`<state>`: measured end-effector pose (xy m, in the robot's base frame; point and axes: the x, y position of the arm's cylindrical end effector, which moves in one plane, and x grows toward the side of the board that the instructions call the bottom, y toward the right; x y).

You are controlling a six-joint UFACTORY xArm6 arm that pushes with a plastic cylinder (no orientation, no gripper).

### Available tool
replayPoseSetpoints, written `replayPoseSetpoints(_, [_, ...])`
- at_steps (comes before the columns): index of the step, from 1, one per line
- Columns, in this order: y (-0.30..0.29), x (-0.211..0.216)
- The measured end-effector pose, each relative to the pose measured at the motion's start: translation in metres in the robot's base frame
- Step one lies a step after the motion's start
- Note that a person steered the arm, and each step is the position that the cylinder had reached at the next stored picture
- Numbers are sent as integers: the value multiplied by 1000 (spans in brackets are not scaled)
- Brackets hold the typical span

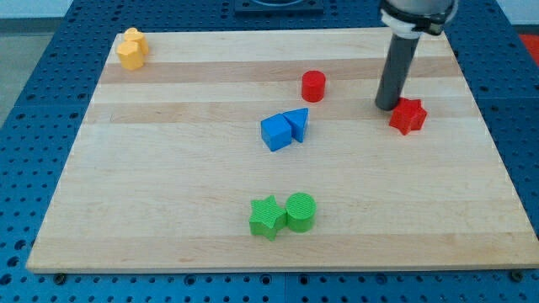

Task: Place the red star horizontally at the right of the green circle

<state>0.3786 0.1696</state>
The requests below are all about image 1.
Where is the yellow hexagon block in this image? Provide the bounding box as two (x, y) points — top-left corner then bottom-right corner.
(116, 41), (144, 71)

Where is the wooden board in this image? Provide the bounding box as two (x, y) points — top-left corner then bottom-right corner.
(26, 28), (538, 274)

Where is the green star block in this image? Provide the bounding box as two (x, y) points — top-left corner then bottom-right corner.
(248, 195), (287, 242)

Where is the red cylinder block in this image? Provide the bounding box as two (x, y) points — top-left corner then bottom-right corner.
(301, 70), (326, 103)

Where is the blue cube block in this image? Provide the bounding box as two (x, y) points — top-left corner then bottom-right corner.
(260, 114), (292, 152)

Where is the green cylinder block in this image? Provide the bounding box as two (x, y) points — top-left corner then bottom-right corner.
(286, 192), (317, 233)

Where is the red star block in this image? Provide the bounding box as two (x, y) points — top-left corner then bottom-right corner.
(389, 98), (428, 136)

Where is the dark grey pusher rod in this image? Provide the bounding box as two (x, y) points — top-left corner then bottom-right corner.
(375, 34), (419, 111)

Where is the blue triangle block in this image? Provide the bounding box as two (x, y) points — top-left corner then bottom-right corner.
(283, 108), (309, 142)

